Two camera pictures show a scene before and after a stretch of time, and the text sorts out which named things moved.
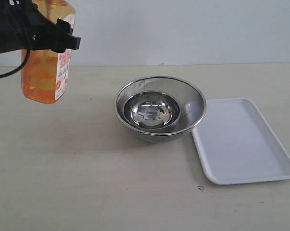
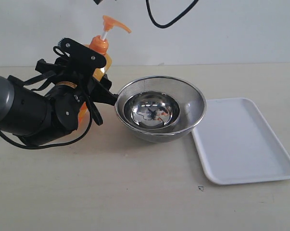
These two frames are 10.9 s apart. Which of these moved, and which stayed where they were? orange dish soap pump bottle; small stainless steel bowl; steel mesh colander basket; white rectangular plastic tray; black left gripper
Moved: orange dish soap pump bottle; black left gripper
Stayed: small stainless steel bowl; white rectangular plastic tray; steel mesh colander basket
